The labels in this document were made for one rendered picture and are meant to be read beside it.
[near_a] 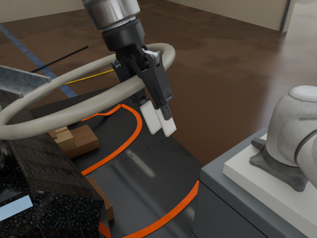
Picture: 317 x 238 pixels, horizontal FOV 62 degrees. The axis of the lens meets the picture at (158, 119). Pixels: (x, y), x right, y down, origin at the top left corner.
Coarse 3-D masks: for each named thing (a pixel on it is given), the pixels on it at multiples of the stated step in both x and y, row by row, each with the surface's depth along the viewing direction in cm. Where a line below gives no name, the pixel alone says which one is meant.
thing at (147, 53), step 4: (144, 48) 48; (144, 52) 47; (148, 52) 47; (152, 52) 47; (156, 52) 47; (148, 56) 47; (156, 56) 46; (156, 60) 46; (148, 64) 47; (156, 64) 47
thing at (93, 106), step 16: (160, 48) 71; (96, 64) 89; (64, 80) 87; (128, 80) 50; (32, 96) 80; (96, 96) 48; (112, 96) 48; (128, 96) 50; (0, 112) 68; (16, 112) 73; (64, 112) 47; (80, 112) 47; (96, 112) 48; (0, 128) 53; (16, 128) 50; (32, 128) 48; (48, 128) 48
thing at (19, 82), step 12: (0, 72) 94; (12, 72) 91; (24, 72) 88; (0, 84) 91; (12, 84) 91; (24, 84) 91; (36, 84) 88; (0, 96) 81; (12, 96) 78; (24, 108) 79
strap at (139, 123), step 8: (120, 104) 273; (112, 112) 260; (136, 112) 261; (136, 128) 240; (136, 136) 231; (128, 144) 222; (120, 152) 215; (104, 160) 208; (88, 168) 201; (96, 168) 201; (192, 192) 182; (184, 200) 177; (176, 208) 172; (168, 216) 167; (152, 224) 163; (160, 224) 163; (136, 232) 158; (144, 232) 158
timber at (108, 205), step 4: (88, 180) 176; (92, 180) 176; (92, 184) 173; (96, 184) 173; (96, 188) 171; (100, 192) 168; (104, 196) 165; (104, 200) 163; (108, 204) 161; (108, 208) 159; (112, 208) 161; (108, 212) 161; (112, 212) 163; (108, 216) 162; (112, 216) 165; (108, 220) 164
